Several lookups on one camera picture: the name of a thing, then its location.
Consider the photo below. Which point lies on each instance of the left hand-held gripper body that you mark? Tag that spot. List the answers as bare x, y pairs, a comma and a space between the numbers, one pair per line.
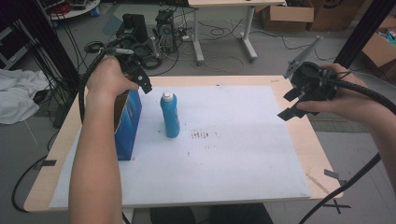
132, 46

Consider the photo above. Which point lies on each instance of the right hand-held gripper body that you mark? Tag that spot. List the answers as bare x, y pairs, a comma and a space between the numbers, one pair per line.
311, 77

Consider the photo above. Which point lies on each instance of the blue bottle with white cap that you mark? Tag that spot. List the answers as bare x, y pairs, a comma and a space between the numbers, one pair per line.
170, 115

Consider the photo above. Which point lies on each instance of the blue cardboard box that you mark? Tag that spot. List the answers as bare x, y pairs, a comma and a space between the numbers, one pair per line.
127, 124

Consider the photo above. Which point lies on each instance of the person's left hand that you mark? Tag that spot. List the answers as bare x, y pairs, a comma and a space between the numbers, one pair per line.
107, 76

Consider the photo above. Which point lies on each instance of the person's right hand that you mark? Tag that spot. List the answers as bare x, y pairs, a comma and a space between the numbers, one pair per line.
342, 99

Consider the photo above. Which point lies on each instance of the computer tower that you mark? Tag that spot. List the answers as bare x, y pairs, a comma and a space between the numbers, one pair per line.
166, 29

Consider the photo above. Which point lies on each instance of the large brown cardboard box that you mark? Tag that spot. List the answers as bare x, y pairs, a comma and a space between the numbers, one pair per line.
337, 14

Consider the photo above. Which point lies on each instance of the round white table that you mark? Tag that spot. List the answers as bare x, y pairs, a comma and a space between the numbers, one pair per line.
73, 7

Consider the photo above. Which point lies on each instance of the open cardboard box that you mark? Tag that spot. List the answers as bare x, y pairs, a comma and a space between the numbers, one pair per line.
379, 46

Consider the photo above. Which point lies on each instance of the white paper sheet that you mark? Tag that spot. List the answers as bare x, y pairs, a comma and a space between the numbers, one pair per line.
199, 149

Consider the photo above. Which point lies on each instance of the white desk with metal legs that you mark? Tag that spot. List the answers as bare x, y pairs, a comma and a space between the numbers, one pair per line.
230, 28

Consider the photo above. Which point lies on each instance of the white cloth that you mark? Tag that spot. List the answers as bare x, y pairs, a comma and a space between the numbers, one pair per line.
20, 95

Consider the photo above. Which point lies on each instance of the black metal stand post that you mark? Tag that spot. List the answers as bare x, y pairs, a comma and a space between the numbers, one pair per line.
51, 43
364, 32

